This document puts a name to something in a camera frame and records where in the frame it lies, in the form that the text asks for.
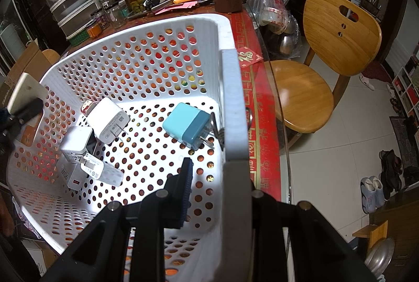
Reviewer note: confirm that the jar with purple label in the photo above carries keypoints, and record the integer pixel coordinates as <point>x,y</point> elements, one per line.
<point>100,20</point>

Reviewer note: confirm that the dark patterned rug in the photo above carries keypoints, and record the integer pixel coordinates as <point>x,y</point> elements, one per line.
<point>404,138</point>

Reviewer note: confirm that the dark wooden cabinet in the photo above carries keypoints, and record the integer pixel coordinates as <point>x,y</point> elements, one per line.
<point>402,223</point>

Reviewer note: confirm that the orange spice jar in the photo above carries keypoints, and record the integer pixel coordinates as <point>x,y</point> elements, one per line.
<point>93,30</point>

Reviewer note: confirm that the wooden chair with slotted back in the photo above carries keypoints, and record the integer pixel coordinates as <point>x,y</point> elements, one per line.
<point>340,33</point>

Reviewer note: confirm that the blue two-tone charger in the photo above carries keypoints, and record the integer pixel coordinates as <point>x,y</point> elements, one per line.
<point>183,124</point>

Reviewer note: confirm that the round wooden chair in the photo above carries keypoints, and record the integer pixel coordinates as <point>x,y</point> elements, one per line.
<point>51,56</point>

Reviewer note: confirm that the large white charger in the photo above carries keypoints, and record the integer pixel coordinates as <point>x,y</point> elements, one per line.
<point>73,144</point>

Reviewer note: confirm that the white red small adapter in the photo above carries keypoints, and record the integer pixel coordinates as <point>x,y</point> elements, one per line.
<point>86,107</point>

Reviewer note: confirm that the metal tray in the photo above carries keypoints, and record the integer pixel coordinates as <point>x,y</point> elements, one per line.
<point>136,16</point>

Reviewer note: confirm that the white charger with straight prongs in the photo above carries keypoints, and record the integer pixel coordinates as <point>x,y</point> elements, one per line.
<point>106,120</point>

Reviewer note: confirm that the small white folding-prong charger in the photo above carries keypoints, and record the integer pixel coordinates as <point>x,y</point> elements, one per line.
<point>104,172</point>

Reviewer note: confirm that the white bowl with red print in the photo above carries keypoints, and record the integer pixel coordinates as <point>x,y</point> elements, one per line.
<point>275,19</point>

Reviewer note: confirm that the green plastic mesh tray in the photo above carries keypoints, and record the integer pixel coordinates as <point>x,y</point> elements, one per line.
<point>78,39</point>

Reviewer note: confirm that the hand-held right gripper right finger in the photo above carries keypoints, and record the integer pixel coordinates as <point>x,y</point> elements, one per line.
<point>265,219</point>

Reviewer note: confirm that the open cardboard box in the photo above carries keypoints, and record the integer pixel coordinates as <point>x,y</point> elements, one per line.
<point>27,59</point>

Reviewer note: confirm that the pink paper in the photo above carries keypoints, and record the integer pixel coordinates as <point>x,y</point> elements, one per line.
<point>178,6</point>

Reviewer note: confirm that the white cube shelf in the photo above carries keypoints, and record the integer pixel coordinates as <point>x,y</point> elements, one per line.
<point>406,88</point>

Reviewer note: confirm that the empty glass jar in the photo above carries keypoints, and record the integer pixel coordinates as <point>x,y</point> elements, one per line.
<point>119,16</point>

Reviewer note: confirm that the pair of grey slippers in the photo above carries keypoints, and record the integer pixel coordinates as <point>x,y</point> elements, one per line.
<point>373,195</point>

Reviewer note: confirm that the white perforated plastic basket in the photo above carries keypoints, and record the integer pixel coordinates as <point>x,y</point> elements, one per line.
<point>157,72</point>

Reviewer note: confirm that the metal clip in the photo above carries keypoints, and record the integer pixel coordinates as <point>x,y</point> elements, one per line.
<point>216,129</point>

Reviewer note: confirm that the red floor mat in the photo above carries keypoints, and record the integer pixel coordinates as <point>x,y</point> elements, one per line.
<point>376,72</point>

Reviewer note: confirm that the metal pan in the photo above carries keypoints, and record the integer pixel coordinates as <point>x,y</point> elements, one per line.
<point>379,257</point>

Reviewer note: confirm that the small glass jar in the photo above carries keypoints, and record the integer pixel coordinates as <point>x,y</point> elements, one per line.
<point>109,1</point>

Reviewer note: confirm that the beige power bank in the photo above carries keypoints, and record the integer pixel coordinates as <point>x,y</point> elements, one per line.
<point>26,88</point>

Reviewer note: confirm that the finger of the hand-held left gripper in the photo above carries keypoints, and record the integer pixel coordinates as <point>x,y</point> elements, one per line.
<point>29,108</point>

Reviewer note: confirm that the black sandals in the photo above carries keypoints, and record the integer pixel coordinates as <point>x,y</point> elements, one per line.
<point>391,170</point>

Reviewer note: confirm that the red envelope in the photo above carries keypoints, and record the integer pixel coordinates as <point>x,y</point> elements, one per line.
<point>248,57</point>

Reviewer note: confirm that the white slipper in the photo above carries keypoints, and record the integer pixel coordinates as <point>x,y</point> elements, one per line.
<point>367,81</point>

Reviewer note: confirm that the metal bowl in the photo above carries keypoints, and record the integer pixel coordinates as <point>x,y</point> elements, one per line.
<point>288,44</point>

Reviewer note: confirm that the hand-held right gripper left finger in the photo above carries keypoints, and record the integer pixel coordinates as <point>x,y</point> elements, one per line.
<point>185,196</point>

